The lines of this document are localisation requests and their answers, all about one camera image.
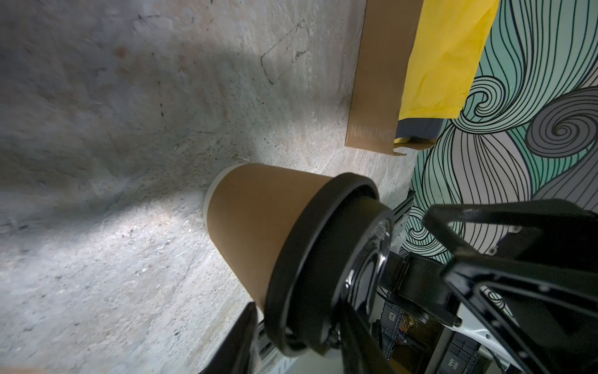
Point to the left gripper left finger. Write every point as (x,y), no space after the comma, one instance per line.
(239,352)

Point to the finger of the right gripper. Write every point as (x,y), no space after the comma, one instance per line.
(538,295)

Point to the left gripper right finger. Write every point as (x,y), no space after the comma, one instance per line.
(359,351)

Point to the black cup lid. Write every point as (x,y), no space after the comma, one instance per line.
(334,256)

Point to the brown paper coffee cup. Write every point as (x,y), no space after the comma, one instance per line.
(249,211)

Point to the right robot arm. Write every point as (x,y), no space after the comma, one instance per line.
(414,284)

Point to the yellow napkin stack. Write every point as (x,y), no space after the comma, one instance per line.
(450,39)

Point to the brown napkin box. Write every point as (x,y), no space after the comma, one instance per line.
(387,40)

